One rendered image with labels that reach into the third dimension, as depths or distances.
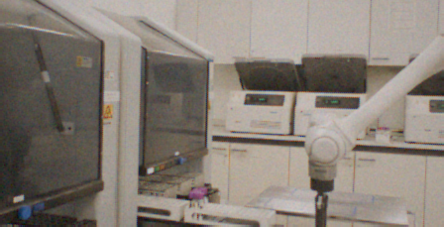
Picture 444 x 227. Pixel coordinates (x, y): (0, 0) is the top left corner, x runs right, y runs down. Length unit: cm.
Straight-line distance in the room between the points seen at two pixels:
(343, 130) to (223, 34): 312
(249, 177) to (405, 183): 122
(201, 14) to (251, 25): 49
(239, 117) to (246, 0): 107
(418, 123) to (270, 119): 113
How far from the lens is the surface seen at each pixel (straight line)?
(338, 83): 428
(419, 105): 387
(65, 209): 155
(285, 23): 423
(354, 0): 418
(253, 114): 396
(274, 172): 397
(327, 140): 130
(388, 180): 387
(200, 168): 224
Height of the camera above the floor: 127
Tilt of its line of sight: 2 degrees down
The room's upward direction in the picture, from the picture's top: 2 degrees clockwise
